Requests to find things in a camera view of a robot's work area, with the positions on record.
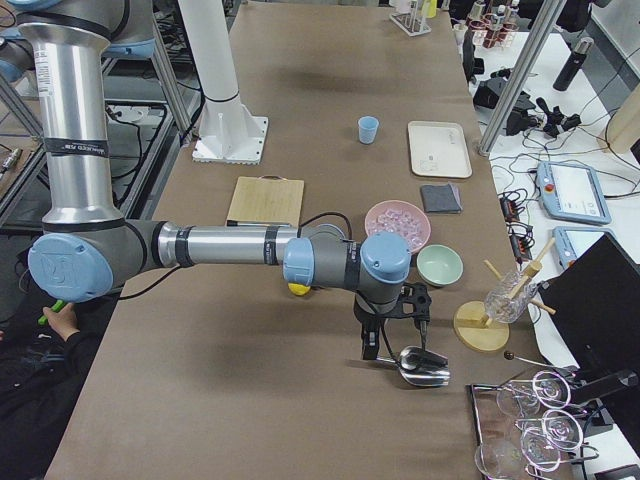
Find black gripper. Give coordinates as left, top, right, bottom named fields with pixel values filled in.
left=354, top=282, right=431, bottom=360

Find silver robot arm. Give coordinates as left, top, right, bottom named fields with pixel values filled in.
left=15, top=1, right=430, bottom=360

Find metal ice scoop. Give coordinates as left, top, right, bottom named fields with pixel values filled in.
left=376, top=346, right=451, bottom=388

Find wooden cup tree stand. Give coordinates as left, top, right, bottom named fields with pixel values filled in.
left=454, top=238, right=556, bottom=352

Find pile of clear ice cubes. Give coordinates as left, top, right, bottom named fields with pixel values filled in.
left=369, top=208, right=426, bottom=249

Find clear textured glass cup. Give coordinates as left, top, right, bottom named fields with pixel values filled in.
left=484, top=271, right=536, bottom=323

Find light blue plastic cup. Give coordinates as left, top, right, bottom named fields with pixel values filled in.
left=357, top=116, right=379, bottom=145

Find person hand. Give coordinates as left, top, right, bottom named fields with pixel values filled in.
left=43, top=303, right=79, bottom=341

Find yellow lemon front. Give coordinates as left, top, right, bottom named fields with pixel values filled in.
left=288, top=283, right=311, bottom=297

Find green bowl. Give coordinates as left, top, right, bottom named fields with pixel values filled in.
left=416, top=244, right=464, bottom=287

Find pink bowl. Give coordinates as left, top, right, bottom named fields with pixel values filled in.
left=365, top=200, right=432, bottom=253

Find wooden ball stirrer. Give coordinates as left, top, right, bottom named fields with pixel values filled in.
left=503, top=351, right=544, bottom=366

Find grey folded cloth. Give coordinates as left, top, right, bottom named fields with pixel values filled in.
left=420, top=183, right=463, bottom=214

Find wooden cutting board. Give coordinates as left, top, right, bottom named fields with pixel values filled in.
left=227, top=176, right=305, bottom=226

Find wine glass top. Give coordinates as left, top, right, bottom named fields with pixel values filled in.
left=496, top=371, right=571, bottom=418

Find wine glass bottom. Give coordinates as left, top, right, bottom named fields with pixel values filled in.
left=474, top=427, right=561, bottom=479

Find cream rectangular tray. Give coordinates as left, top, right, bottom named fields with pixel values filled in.
left=407, top=120, right=472, bottom=179

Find wine glass middle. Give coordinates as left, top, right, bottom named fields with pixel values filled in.
left=515, top=409, right=584, bottom=451

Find blue teach pendant lower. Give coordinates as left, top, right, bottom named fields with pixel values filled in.
left=552, top=226, right=613, bottom=268

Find blue teach pendant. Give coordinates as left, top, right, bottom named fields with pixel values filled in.
left=552, top=226, right=613, bottom=268
left=536, top=161, right=612, bottom=225

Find black monitor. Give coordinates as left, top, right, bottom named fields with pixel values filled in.
left=539, top=233, right=639, bottom=377

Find blue teach pendant upper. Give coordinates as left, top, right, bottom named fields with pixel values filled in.
left=536, top=161, right=612, bottom=225

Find green handheld tool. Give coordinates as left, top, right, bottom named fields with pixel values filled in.
left=38, top=299, right=69, bottom=325

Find black thermos bottle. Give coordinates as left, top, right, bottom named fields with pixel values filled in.
left=552, top=37, right=594, bottom=91

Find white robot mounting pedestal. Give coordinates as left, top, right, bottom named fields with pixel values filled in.
left=179, top=1, right=269, bottom=165

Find white wire cup rack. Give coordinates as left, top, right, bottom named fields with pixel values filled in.
left=389, top=0, right=431, bottom=37

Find red wire bottle rack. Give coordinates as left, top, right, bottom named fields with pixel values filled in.
left=465, top=0, right=520, bottom=49

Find aluminium frame post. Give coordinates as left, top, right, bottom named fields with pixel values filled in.
left=478, top=0, right=566, bottom=158

